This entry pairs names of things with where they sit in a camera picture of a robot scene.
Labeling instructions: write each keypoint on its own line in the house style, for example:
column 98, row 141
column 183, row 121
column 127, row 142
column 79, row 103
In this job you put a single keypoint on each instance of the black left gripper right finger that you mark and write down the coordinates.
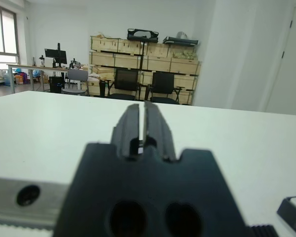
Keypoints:
column 158, row 128

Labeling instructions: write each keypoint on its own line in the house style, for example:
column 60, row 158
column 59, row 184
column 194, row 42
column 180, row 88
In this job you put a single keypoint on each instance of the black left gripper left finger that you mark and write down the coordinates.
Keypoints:
column 127, row 130

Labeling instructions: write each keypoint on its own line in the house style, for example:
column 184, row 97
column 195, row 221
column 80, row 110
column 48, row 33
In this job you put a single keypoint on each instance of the black box with white insert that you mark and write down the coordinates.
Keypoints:
column 294, row 212

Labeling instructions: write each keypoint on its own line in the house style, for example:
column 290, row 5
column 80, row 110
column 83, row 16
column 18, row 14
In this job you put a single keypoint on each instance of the wooden crate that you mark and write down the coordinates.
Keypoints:
column 187, row 96
column 186, row 66
column 104, row 44
column 128, row 61
column 132, row 47
column 102, row 59
column 182, row 53
column 187, row 81
column 159, row 64
column 158, row 50

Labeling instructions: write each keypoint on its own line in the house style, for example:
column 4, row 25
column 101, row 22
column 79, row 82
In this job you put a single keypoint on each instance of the black mesh chair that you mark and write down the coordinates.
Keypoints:
column 162, row 81
column 125, row 79

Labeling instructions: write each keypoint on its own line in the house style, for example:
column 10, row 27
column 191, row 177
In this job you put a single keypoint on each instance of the black stand pole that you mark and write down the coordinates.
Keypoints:
column 143, row 64

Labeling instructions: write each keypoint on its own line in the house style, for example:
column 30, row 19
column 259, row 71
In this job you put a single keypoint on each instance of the grey office chair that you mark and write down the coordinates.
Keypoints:
column 77, row 75

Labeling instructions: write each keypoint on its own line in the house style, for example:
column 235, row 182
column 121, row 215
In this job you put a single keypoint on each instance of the black computer tower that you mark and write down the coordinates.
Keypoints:
column 56, row 84

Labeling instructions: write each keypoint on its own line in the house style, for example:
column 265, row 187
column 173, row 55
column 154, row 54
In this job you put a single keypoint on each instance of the flat black tray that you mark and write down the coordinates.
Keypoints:
column 181, row 40

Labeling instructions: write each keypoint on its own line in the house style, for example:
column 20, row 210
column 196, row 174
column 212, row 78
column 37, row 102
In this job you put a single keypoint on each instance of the black carrying case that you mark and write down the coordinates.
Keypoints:
column 143, row 34

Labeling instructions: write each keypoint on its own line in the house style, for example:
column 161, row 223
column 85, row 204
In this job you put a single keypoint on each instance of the black computer monitor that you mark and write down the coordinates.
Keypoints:
column 55, row 55

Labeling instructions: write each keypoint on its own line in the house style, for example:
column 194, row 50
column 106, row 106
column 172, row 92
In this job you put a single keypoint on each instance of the white desk with metal legs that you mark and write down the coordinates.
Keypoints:
column 27, row 66

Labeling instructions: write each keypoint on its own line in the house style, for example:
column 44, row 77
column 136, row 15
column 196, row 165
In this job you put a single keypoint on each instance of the white door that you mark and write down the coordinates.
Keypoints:
column 291, row 69

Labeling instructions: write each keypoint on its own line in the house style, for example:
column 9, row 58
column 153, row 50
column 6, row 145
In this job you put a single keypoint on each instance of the window with dark frame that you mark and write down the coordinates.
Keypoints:
column 7, row 32

